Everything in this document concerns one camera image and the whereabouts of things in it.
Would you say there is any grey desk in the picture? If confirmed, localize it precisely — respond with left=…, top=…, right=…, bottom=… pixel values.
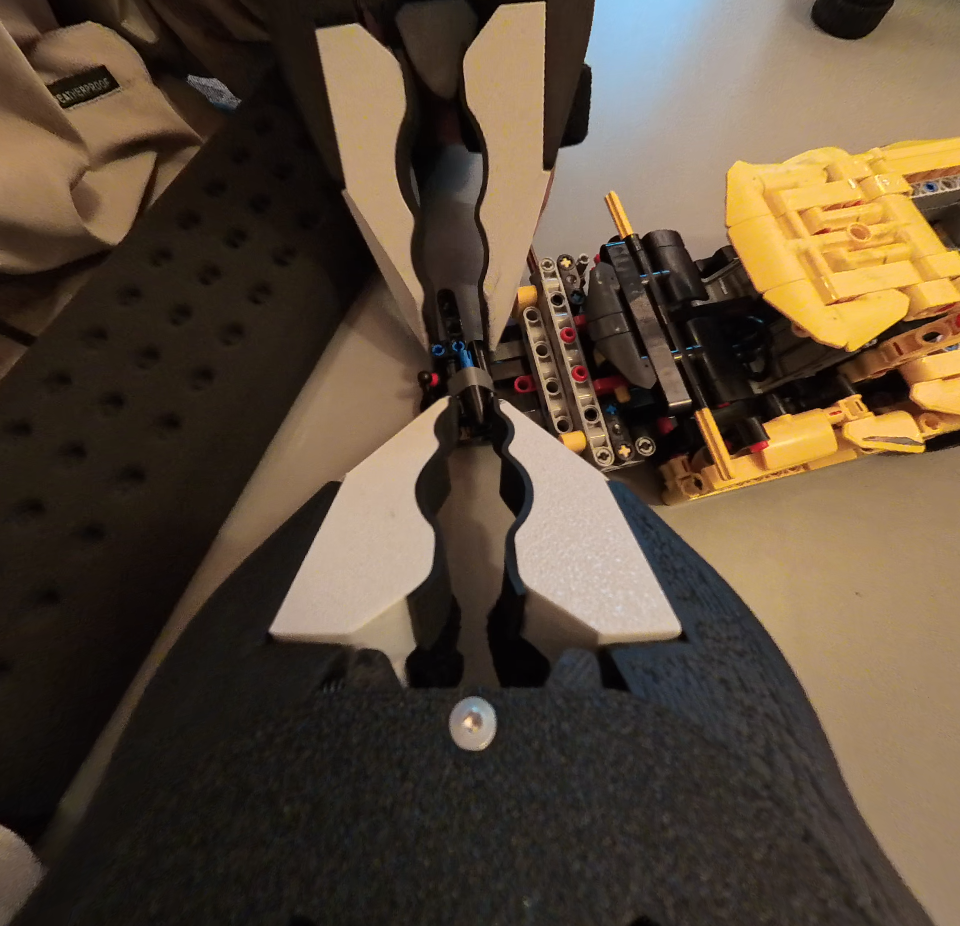
left=45, top=0, right=960, bottom=926

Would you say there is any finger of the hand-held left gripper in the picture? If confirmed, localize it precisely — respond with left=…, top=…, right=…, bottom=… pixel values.
left=315, top=24, right=444, bottom=350
left=461, top=2, right=547, bottom=350

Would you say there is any black toy tyre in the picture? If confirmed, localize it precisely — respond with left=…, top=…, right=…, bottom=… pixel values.
left=810, top=0, right=920, bottom=41

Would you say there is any yellow toy car model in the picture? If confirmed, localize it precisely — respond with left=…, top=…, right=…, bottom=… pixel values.
left=416, top=137, right=960, bottom=507

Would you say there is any person's beige jacket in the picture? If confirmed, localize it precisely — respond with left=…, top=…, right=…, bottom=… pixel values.
left=0, top=0, right=271, bottom=376

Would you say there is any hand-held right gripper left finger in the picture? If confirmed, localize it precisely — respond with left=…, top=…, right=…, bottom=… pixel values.
left=268, top=398, right=459, bottom=653

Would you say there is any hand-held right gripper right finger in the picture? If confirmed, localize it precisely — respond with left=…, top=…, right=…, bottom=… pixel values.
left=491, top=399, right=684, bottom=656

